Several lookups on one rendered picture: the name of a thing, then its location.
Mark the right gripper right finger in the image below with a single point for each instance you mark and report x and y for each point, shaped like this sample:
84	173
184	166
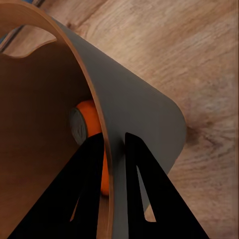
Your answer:
174	220

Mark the sofa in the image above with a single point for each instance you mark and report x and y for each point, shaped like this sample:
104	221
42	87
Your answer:
8	36

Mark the can of soda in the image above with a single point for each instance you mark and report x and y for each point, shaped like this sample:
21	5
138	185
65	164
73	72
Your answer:
105	177
84	121

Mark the trash can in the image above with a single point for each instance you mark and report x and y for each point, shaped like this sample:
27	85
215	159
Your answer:
38	91

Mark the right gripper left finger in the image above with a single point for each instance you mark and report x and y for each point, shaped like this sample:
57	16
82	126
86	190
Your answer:
81	177

